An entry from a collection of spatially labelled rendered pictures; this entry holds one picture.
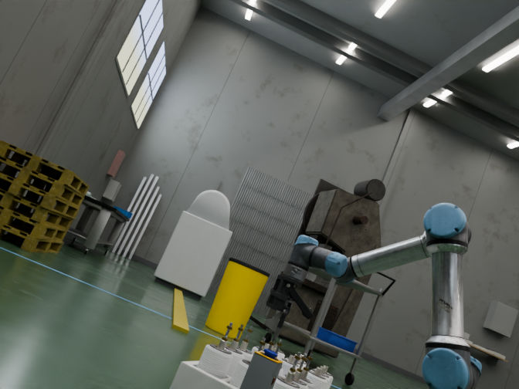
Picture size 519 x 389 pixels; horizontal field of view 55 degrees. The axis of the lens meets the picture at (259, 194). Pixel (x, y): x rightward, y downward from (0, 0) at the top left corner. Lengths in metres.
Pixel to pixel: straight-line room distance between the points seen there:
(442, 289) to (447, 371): 0.22
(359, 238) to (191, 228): 2.51
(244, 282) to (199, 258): 3.11
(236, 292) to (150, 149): 8.07
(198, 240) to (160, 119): 5.38
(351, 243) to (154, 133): 6.43
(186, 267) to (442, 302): 6.25
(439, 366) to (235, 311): 3.20
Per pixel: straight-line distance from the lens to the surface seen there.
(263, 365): 1.39
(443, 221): 1.54
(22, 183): 4.85
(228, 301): 4.50
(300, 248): 1.69
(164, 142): 12.21
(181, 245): 7.54
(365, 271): 1.75
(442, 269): 1.53
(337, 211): 7.33
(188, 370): 1.60
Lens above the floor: 0.46
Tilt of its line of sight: 10 degrees up
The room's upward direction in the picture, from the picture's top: 23 degrees clockwise
